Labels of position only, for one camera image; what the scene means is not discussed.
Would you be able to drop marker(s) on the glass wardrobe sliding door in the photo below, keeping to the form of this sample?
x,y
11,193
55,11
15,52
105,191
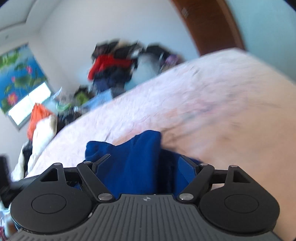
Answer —
x,y
268,32

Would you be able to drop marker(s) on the light blue towel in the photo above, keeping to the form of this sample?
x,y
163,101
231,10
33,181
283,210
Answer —
x,y
98,100

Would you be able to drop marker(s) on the blue beaded sweater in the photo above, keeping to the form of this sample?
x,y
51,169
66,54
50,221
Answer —
x,y
140,166

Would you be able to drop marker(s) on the cream quilted jacket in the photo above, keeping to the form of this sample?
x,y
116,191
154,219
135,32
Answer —
x,y
45,131

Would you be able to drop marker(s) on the orange plastic bag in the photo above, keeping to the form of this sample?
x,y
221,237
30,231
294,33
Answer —
x,y
38,113

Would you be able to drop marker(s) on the dark patterned garment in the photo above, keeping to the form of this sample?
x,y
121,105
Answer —
x,y
69,116

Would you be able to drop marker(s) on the pink bed blanket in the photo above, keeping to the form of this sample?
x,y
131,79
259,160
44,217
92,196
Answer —
x,y
224,108

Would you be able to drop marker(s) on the lotus print window blind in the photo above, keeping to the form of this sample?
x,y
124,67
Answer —
x,y
20,75

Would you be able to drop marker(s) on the dark clothes pile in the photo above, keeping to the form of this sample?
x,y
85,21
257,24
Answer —
x,y
149,62

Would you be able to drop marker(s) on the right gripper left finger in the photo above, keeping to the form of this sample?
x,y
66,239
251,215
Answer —
x,y
60,199

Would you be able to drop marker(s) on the brown wooden door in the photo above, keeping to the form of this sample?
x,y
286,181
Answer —
x,y
211,25

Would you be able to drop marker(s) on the red garment on pile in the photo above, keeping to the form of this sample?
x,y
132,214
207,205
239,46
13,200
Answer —
x,y
105,61

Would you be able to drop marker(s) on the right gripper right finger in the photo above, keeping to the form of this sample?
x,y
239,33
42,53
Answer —
x,y
230,200

